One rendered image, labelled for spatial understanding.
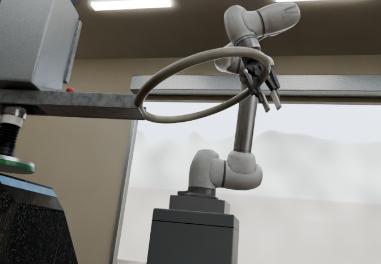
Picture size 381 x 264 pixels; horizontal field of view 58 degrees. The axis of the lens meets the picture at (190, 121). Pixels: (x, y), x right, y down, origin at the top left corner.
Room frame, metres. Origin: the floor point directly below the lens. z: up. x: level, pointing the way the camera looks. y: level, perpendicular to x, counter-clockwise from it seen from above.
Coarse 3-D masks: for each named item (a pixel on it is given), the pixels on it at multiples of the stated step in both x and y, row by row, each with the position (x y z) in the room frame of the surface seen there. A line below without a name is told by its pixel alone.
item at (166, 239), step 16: (160, 208) 1.75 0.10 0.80; (160, 224) 1.75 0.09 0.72; (176, 224) 1.73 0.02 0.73; (192, 224) 1.71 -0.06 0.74; (208, 224) 1.70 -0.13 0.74; (224, 224) 1.68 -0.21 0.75; (160, 240) 1.75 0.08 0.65; (176, 240) 1.73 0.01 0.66; (192, 240) 1.71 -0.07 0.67; (208, 240) 1.69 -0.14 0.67; (224, 240) 1.68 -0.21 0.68; (160, 256) 1.74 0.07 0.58; (176, 256) 1.73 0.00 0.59; (192, 256) 1.71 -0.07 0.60; (208, 256) 1.69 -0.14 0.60; (224, 256) 1.68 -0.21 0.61
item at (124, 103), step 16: (0, 96) 1.11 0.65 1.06; (16, 96) 1.10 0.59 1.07; (32, 96) 1.10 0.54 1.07; (48, 96) 1.09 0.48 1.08; (64, 96) 1.09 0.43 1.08; (80, 96) 1.08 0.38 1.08; (96, 96) 1.08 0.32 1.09; (112, 96) 1.07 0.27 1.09; (128, 96) 1.07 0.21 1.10; (0, 112) 1.22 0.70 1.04; (32, 112) 1.21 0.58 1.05; (48, 112) 1.18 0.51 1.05; (64, 112) 1.17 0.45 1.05; (80, 112) 1.15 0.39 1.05; (96, 112) 1.14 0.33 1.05; (112, 112) 1.13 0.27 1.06; (128, 112) 1.12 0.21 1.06
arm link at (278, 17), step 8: (264, 8) 1.10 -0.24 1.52; (272, 8) 1.09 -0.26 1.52; (280, 8) 1.09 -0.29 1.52; (288, 8) 1.09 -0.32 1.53; (296, 8) 1.10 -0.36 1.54; (264, 16) 1.10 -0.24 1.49; (272, 16) 1.10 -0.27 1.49; (280, 16) 1.10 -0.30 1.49; (288, 16) 1.10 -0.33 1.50; (296, 16) 1.11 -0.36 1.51; (264, 24) 1.11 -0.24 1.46; (272, 24) 1.11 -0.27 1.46; (280, 24) 1.12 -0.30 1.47; (288, 24) 1.13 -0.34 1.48; (264, 32) 1.14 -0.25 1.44; (272, 32) 1.15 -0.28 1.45; (280, 32) 1.17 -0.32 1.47; (224, 64) 1.60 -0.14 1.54
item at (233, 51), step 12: (228, 48) 0.87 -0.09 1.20; (240, 48) 0.89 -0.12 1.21; (252, 48) 0.92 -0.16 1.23; (180, 60) 0.88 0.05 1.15; (192, 60) 0.87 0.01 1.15; (204, 60) 0.87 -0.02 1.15; (264, 60) 0.97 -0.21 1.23; (168, 72) 0.90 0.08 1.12; (264, 72) 1.07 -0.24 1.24; (144, 84) 0.96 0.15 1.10; (156, 84) 0.94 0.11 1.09; (144, 96) 1.00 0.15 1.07; (240, 96) 1.25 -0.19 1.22; (216, 108) 1.31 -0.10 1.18; (156, 120) 1.24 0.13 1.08; (168, 120) 1.28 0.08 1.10; (180, 120) 1.31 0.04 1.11; (192, 120) 1.34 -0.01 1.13
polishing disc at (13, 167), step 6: (0, 162) 1.07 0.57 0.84; (6, 162) 1.08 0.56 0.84; (12, 162) 1.09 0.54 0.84; (18, 162) 1.11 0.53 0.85; (0, 168) 1.18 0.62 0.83; (6, 168) 1.17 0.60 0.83; (12, 168) 1.15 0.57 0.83; (18, 168) 1.14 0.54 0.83; (24, 168) 1.13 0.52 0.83; (30, 168) 1.16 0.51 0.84
